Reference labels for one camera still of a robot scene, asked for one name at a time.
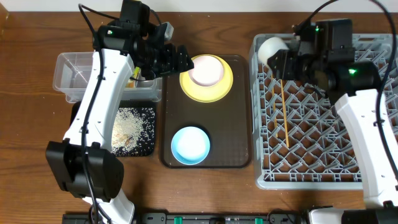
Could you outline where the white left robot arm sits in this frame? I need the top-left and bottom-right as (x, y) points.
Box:
(45, 22), (193, 223)

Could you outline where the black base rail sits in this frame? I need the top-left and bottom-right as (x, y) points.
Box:
(61, 212), (308, 224)

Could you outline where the yellow plate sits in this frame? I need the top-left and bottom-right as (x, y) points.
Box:
(179, 55), (233, 103)

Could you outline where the light blue bowl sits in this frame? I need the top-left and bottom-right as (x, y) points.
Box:
(170, 126), (211, 166)

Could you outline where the green yellow snack wrapper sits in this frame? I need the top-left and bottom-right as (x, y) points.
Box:
(126, 67), (141, 88)

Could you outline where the black plastic bin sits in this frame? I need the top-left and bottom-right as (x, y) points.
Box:
(70, 100), (157, 157)

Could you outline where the clear plastic bin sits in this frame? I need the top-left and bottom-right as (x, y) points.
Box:
(53, 52), (162, 103)

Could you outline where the brown plastic serving tray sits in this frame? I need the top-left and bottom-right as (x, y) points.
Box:
(159, 55), (252, 169)

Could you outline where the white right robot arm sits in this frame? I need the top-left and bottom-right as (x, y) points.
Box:
(258, 44), (397, 223)

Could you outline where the grey dishwasher rack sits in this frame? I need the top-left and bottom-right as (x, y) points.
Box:
(248, 33), (398, 190)

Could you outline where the cream paper cup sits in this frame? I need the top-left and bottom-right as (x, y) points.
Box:
(257, 37), (289, 66)

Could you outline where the pink bowl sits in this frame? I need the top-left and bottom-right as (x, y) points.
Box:
(188, 55), (224, 87)

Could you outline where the rice food waste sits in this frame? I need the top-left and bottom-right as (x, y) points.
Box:
(111, 107), (156, 156)

